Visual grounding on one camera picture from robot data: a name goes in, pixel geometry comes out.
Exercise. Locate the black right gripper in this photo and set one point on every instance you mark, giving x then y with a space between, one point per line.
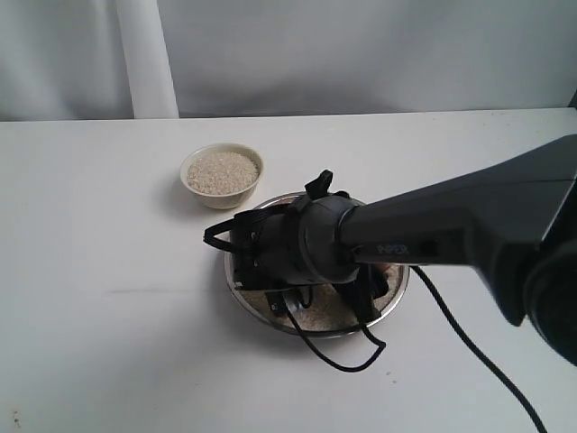
267 257

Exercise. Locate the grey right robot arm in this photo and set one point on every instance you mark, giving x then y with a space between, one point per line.
514 223

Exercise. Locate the rice in metal tray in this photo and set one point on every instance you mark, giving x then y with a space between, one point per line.
324 311

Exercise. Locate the cream ceramic bowl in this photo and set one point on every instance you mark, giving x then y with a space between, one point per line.
226 201

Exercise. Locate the rice in cream bowl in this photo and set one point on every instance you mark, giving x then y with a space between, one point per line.
222 173

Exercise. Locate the round metal tray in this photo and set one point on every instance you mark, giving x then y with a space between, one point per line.
392 302

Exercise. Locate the white backdrop cloth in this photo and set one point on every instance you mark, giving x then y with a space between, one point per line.
88 60

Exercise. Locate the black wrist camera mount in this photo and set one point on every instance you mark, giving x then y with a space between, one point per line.
283 302

